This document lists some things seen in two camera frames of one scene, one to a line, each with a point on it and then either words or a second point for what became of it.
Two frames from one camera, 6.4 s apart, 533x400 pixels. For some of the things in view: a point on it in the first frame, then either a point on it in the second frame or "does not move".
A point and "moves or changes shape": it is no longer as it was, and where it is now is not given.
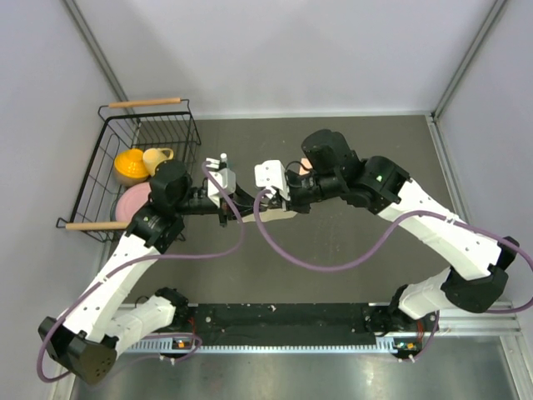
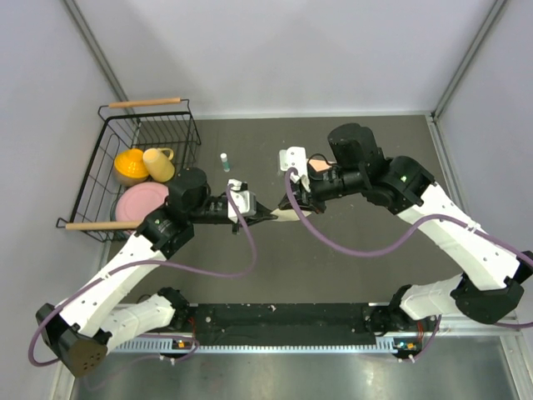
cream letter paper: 271,214 moves or changes shape
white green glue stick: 224,162 does not move
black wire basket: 141,125 does not move
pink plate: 132,198 does not move
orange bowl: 130,167 does not move
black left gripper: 244,202 → 261,214
